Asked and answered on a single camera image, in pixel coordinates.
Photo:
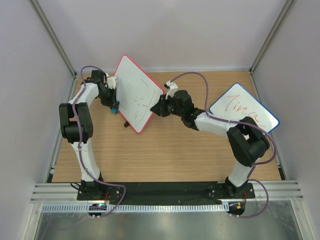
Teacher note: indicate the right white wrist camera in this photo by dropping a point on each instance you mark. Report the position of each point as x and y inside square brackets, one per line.
[172, 88]

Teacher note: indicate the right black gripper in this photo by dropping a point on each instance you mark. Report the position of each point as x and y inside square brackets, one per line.
[160, 108]

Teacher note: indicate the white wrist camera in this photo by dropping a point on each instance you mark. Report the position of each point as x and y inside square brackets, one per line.
[111, 82]
[172, 88]

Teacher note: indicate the blue framed whiteboard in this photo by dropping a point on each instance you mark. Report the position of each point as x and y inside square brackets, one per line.
[237, 102]

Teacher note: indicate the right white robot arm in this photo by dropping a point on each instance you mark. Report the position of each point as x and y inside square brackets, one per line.
[248, 144]

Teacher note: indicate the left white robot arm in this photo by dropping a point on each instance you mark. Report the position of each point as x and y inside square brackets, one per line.
[77, 128]

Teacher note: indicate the white slotted cable duct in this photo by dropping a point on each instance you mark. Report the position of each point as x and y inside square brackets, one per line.
[100, 208]

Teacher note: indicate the aluminium front rail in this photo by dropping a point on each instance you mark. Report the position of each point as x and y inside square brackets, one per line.
[281, 190]

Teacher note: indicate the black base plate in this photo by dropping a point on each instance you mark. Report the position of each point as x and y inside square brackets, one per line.
[163, 193]

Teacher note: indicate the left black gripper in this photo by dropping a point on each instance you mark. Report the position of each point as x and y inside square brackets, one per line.
[113, 102]

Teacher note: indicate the blue whiteboard eraser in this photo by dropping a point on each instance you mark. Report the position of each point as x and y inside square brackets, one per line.
[115, 108]

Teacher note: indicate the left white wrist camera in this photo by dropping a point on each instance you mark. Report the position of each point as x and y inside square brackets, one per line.
[111, 82]

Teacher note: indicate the red framed whiteboard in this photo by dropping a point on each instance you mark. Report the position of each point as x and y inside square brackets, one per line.
[136, 92]

